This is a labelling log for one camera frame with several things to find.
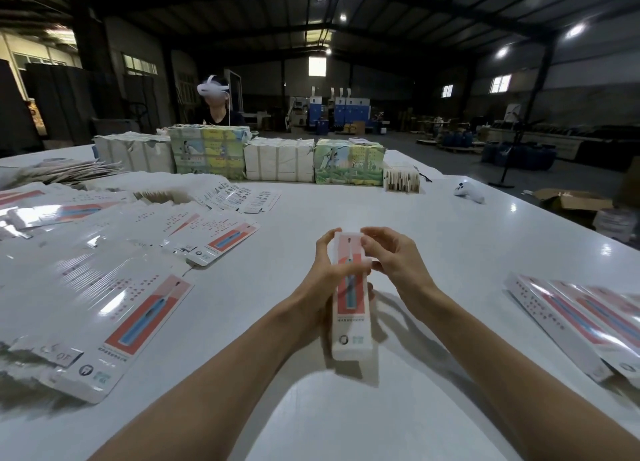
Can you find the black floor stand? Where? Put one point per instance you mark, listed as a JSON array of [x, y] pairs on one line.
[[518, 156]]

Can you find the person's right hand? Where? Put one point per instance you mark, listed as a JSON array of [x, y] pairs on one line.
[[405, 266]]

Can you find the white headset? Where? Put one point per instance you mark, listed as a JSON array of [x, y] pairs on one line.
[[213, 88]]

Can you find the pile of carton blanks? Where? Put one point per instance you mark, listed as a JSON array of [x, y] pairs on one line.
[[95, 276]]

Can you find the dark grey cabinet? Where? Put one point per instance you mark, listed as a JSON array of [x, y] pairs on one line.
[[60, 106]]

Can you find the white plastic bags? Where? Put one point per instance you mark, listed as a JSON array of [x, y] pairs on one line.
[[617, 226]]

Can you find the tall cardboard box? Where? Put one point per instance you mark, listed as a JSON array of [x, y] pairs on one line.
[[632, 184]]

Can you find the pile of grey flat sheets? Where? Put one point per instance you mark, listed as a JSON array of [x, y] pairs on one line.
[[55, 173]]

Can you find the grey crate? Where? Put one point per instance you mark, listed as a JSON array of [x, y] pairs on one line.
[[116, 127]]

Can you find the square bright window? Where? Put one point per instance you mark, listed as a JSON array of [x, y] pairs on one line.
[[317, 67]]

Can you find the small wall window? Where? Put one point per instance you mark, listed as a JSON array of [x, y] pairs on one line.
[[447, 91]]

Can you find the blue machine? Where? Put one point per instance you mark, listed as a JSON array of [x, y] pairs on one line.
[[350, 116]]

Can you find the green yellow carton bundle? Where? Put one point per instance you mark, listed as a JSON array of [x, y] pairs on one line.
[[208, 154]]

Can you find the toothbrush box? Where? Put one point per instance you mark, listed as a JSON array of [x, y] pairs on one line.
[[352, 331]]

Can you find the blue bins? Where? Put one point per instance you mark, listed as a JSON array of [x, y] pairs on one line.
[[520, 157]]

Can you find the person's left hand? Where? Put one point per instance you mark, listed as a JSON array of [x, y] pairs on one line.
[[315, 281]]

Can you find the double wall window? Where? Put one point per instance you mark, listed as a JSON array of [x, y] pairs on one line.
[[500, 84]]

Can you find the small white object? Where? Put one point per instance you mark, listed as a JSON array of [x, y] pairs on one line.
[[469, 192]]

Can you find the small black tool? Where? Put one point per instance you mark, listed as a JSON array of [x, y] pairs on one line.
[[423, 174]]

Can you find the small beige card stack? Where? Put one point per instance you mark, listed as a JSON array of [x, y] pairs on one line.
[[402, 180]]

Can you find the row of white cartons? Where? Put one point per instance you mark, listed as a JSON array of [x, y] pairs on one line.
[[279, 161], [133, 154]]

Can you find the person's left forearm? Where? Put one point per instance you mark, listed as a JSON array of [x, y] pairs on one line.
[[205, 391]]

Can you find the open cardboard box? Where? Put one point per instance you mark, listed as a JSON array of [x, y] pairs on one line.
[[572, 202]]

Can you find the green printed carton bundle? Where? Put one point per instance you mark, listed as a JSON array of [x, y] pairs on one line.
[[349, 164]]

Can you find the person's right forearm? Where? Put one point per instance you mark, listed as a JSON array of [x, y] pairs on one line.
[[530, 381]]

